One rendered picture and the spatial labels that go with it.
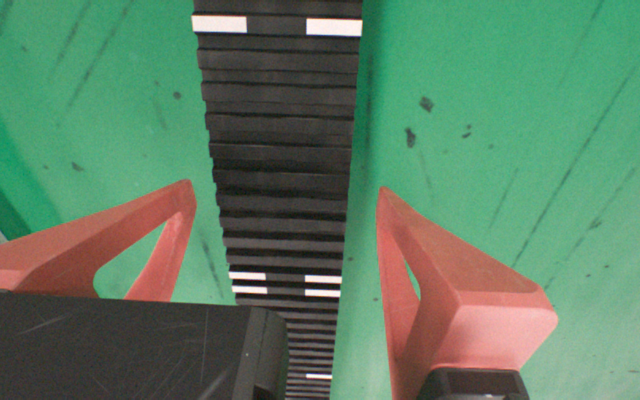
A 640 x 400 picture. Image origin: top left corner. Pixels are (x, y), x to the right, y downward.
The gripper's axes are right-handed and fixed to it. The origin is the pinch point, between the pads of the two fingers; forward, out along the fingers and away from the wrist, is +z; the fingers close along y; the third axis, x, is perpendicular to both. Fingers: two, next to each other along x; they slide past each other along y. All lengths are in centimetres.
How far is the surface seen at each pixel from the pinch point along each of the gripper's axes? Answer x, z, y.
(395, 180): 0.6, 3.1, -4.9
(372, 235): 4.3, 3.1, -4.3
